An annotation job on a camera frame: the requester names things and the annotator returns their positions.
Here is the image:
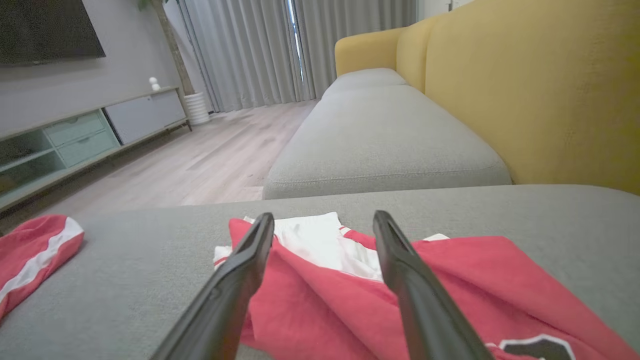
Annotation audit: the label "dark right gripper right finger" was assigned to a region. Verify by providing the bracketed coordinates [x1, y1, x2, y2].
[372, 210, 496, 360]

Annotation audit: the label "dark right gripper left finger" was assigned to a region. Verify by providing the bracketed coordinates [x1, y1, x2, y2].
[150, 212, 275, 360]

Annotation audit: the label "red and white Bulls jersey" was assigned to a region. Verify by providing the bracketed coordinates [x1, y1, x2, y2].
[213, 212, 640, 360]

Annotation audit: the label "red shorts with white trim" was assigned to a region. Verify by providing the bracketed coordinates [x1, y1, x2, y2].
[0, 215, 85, 321]

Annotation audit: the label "large grey sofa seat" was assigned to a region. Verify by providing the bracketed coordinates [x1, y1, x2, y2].
[0, 184, 640, 360]

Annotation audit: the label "grey sofa seat cushion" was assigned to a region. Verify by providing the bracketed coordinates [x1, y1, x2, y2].
[262, 85, 513, 201]
[322, 68, 408, 99]

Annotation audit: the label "white ribbed plant pot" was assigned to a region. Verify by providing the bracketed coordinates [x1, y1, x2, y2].
[183, 91, 211, 126]

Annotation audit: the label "grey low TV cabinet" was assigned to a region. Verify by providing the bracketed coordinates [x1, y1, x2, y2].
[0, 86, 193, 213]

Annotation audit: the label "yellow sofa backrest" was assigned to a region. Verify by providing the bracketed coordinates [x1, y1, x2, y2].
[334, 0, 640, 196]

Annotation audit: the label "tall plant trunk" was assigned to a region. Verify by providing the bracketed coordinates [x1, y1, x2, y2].
[139, 0, 196, 96]

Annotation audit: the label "grey pleated curtains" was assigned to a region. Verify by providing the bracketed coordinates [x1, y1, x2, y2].
[177, 0, 418, 113]

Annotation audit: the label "black wall television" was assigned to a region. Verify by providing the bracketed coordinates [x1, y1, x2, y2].
[0, 0, 106, 66]

